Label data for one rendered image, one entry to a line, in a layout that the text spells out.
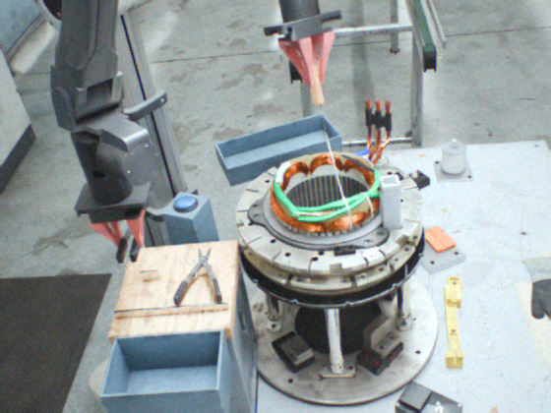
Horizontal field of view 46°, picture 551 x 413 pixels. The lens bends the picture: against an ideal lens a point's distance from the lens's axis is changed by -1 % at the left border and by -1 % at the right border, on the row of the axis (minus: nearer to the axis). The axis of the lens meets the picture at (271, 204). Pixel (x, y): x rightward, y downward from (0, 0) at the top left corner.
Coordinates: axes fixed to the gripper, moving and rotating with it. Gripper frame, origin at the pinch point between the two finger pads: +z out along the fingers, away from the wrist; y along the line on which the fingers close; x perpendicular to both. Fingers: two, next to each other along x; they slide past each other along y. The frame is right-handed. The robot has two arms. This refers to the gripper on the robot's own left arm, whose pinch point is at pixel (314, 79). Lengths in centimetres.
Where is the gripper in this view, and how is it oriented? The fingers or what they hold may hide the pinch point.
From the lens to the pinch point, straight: 99.5
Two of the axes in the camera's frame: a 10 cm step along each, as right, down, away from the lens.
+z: 2.2, 9.3, 3.1
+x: -4.5, -1.8, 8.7
